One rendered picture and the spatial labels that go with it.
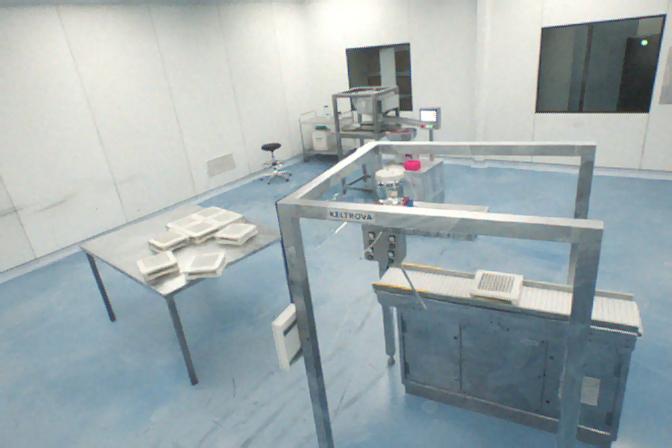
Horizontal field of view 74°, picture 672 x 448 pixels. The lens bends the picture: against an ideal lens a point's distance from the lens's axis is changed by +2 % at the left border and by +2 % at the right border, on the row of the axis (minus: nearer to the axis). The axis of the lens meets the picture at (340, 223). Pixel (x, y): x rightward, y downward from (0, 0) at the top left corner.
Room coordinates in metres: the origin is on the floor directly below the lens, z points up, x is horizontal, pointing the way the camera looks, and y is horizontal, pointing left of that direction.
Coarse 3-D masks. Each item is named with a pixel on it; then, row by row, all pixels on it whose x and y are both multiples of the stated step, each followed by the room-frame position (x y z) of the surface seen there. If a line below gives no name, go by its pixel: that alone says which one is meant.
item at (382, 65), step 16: (352, 48) 8.58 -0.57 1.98; (368, 48) 8.37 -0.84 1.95; (384, 48) 8.16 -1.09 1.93; (400, 48) 7.97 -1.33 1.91; (352, 64) 8.60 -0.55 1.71; (368, 64) 8.38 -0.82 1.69; (384, 64) 8.18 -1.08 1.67; (400, 64) 7.98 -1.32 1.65; (352, 80) 8.62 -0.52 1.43; (368, 80) 8.40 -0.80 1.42; (384, 80) 8.19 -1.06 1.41; (400, 80) 7.99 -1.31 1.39; (400, 96) 8.00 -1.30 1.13
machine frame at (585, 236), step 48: (384, 144) 2.52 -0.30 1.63; (432, 144) 2.39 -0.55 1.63; (480, 144) 2.26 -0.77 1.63; (528, 144) 2.15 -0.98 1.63; (576, 144) 2.05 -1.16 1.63; (576, 192) 2.04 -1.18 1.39; (288, 240) 1.71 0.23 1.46; (576, 240) 1.19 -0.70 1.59; (576, 288) 1.18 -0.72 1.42; (384, 336) 2.57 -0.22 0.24; (576, 336) 1.18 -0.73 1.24; (576, 384) 1.17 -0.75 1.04
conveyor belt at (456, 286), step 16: (400, 272) 2.43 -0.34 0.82; (416, 272) 2.41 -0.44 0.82; (416, 288) 2.23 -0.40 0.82; (432, 288) 2.21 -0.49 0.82; (448, 288) 2.19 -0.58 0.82; (464, 288) 2.17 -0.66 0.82; (528, 288) 2.10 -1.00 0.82; (528, 304) 1.95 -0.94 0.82; (544, 304) 1.93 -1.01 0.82; (560, 304) 1.92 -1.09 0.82; (608, 304) 1.88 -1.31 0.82; (624, 304) 1.86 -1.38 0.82; (624, 320) 1.74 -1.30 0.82; (640, 320) 1.75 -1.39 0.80; (640, 336) 1.65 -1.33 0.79
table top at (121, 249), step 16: (192, 208) 4.20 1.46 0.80; (144, 224) 3.90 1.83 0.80; (160, 224) 3.85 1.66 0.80; (256, 224) 3.58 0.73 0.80; (96, 240) 3.63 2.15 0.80; (112, 240) 3.59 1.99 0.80; (128, 240) 3.55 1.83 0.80; (144, 240) 3.51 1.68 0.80; (208, 240) 3.35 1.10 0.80; (256, 240) 3.24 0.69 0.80; (272, 240) 3.21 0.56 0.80; (96, 256) 3.31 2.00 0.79; (112, 256) 3.25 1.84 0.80; (128, 256) 3.21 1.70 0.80; (144, 256) 3.18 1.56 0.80; (176, 256) 3.11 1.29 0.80; (192, 256) 3.08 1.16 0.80; (240, 256) 2.98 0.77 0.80; (128, 272) 2.93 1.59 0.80; (176, 272) 2.84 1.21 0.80; (160, 288) 2.63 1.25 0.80; (176, 288) 2.60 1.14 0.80
